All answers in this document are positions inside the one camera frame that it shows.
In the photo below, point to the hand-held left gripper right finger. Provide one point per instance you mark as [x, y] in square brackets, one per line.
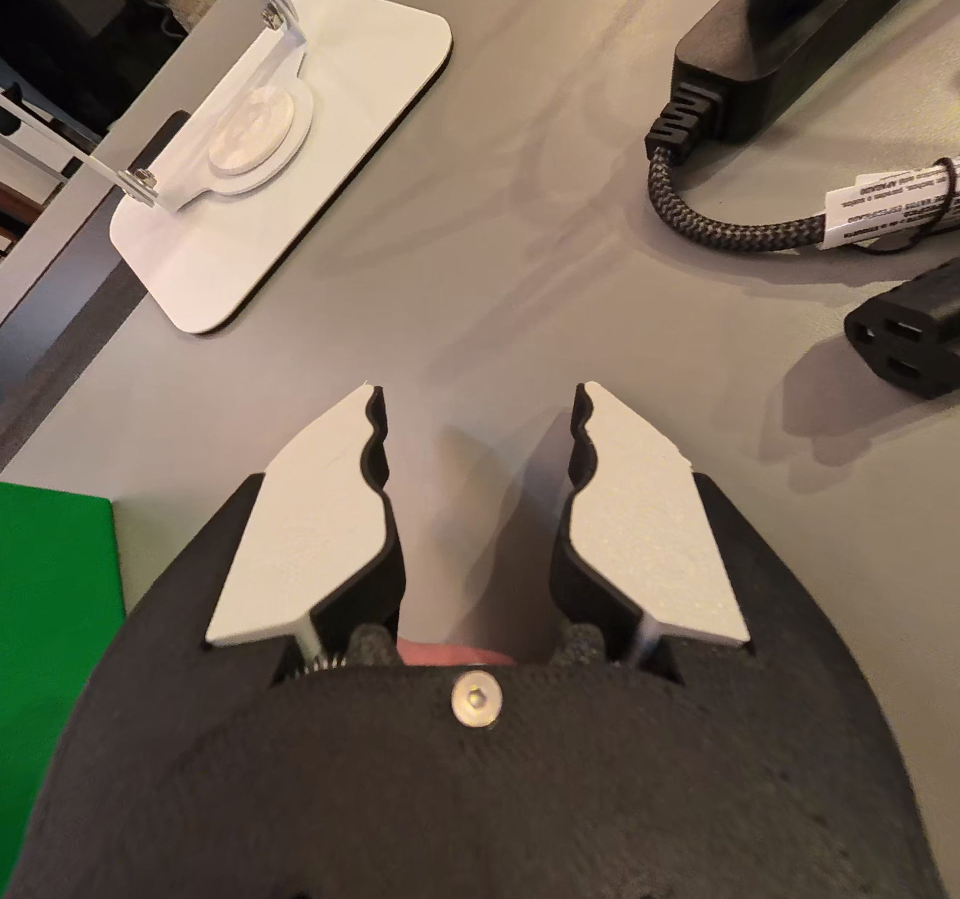
[652, 539]

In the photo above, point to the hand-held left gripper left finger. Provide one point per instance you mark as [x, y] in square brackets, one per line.
[300, 539]

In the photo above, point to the black power strip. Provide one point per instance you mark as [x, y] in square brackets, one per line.
[735, 36]

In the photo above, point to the green board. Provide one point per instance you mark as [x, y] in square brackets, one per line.
[52, 614]

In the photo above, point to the dark shelf unit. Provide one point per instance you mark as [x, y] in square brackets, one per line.
[67, 6]

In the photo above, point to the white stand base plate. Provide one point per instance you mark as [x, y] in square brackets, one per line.
[360, 104]

